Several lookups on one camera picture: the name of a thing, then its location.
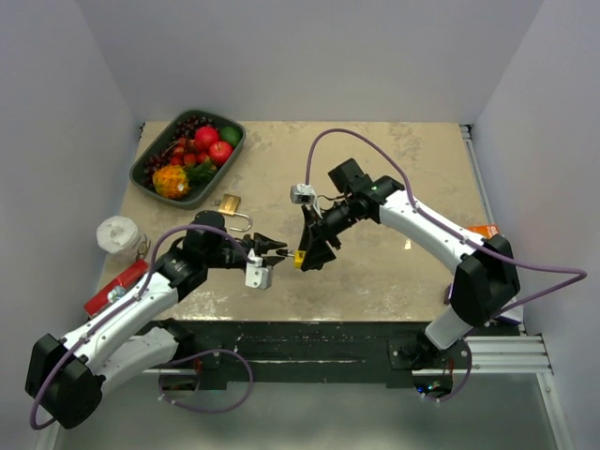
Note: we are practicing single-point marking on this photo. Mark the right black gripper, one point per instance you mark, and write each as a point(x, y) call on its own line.
point(318, 252)

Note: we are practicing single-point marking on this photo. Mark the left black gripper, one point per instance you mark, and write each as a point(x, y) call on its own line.
point(262, 244)

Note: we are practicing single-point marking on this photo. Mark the yellow padlock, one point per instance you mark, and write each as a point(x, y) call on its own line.
point(297, 256)

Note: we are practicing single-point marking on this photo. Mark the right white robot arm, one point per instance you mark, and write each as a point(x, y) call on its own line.
point(483, 280)

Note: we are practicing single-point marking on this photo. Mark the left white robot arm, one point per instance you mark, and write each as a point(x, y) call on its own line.
point(68, 376)

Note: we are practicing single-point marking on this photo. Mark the brass padlock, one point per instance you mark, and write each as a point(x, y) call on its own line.
point(228, 206)

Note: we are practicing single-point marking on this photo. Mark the dark green fruit tray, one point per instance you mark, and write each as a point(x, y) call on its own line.
point(202, 179)

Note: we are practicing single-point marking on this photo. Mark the red apple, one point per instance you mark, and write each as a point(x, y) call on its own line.
point(219, 152)

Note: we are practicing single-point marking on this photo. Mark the toy pineapple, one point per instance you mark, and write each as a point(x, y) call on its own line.
point(171, 182)

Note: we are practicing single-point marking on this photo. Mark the green lime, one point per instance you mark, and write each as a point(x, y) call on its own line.
point(230, 135)

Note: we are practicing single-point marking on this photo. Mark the strawberries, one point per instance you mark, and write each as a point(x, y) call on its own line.
point(182, 156)

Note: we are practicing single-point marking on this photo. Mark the red box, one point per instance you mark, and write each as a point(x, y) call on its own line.
point(116, 288)

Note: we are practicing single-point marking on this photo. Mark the red pomegranate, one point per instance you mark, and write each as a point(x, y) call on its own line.
point(205, 137)

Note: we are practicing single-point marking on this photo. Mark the purple white card box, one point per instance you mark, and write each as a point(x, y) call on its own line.
point(447, 295)

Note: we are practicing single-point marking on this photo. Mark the dark cherries bunch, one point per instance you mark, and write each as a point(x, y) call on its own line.
point(182, 133)

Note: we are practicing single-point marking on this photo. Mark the white tissue roll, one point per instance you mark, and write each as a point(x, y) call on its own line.
point(117, 235)

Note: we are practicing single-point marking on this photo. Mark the orange razor package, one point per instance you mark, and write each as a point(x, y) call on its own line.
point(488, 230)

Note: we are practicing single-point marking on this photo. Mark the blue white box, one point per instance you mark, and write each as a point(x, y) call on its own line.
point(509, 313)

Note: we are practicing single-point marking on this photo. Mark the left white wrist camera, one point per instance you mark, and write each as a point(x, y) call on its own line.
point(258, 274)

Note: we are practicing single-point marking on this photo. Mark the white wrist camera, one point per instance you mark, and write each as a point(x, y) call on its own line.
point(302, 194)
point(258, 274)

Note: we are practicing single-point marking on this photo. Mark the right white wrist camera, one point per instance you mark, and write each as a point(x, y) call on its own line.
point(302, 194)

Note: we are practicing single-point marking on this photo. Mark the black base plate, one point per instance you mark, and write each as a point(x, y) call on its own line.
point(214, 354)

